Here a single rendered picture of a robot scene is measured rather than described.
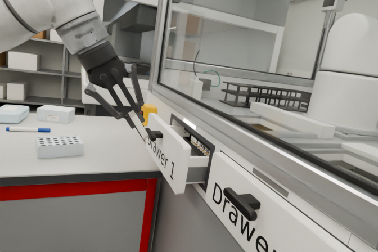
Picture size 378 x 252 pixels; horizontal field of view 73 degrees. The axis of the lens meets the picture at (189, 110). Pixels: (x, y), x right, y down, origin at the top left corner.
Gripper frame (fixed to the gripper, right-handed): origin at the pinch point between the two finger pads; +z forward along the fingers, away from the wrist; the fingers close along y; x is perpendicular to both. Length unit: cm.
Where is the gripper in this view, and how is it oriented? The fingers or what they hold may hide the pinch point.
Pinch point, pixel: (138, 124)
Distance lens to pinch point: 62.8
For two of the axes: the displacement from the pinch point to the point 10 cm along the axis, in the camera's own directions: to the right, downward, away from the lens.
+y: 8.3, -5.1, 2.2
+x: -3.8, -2.3, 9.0
